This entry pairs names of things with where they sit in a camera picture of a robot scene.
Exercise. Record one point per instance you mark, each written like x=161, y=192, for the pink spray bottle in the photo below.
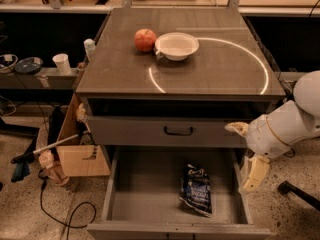
x=53, y=168

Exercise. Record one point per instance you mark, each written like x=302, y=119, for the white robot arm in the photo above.
x=298, y=119

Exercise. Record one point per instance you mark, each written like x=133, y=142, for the patterned bowl at left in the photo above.
x=7, y=63

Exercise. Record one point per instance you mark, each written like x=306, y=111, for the grey top drawer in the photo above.
x=163, y=131

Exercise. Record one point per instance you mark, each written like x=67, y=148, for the black chair leg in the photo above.
x=286, y=187

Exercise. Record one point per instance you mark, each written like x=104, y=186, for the white plastic bottle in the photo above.
x=90, y=46

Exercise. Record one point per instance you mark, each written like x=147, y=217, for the white paper cup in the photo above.
x=62, y=62

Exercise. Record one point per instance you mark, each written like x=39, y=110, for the grey drawer cabinet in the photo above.
x=228, y=78

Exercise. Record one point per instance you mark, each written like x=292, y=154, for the cardboard box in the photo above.
x=79, y=156

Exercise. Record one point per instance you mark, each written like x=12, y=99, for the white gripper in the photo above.
x=264, y=136

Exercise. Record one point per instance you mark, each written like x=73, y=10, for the white bowl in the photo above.
x=175, y=46

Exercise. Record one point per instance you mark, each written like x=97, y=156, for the blue chip bag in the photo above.
x=196, y=190

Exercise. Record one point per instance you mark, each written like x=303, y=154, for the grey open middle drawer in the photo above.
x=142, y=199

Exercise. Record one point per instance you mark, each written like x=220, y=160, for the red apple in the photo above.
x=144, y=40

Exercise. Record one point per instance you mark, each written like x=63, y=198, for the dark blue bowl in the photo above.
x=29, y=66

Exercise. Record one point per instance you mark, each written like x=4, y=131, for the grey-handled tool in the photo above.
x=27, y=155

